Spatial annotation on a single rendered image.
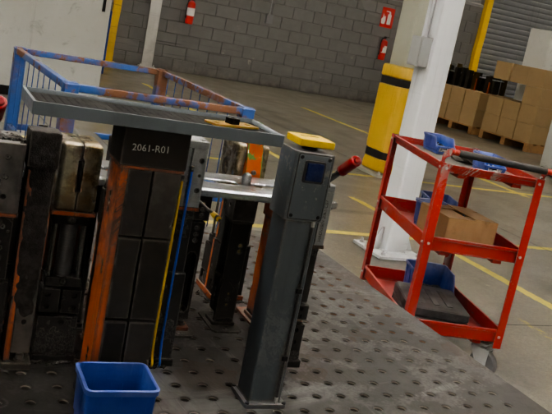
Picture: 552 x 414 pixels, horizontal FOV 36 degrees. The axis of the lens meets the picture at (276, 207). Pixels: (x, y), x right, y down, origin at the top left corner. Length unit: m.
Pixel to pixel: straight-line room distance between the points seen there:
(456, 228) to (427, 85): 1.93
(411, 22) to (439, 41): 3.21
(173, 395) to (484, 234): 2.43
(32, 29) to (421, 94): 5.16
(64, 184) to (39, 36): 8.11
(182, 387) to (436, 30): 4.15
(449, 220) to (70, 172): 2.40
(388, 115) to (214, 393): 7.21
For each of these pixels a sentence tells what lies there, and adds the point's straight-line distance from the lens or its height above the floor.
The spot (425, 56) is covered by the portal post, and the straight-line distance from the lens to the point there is 5.40.
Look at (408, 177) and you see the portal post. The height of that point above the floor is 0.53.
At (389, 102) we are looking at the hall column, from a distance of 8.60.
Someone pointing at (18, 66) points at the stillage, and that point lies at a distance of 4.47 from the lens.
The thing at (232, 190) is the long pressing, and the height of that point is 1.00.
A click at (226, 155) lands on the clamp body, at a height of 1.02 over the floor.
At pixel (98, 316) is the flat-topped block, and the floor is 0.85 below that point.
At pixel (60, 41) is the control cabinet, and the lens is 9.55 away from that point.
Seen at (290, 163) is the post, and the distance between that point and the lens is 1.36.
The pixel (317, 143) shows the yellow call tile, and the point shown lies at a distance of 1.36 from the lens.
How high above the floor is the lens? 1.33
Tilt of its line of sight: 12 degrees down
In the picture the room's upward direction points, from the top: 11 degrees clockwise
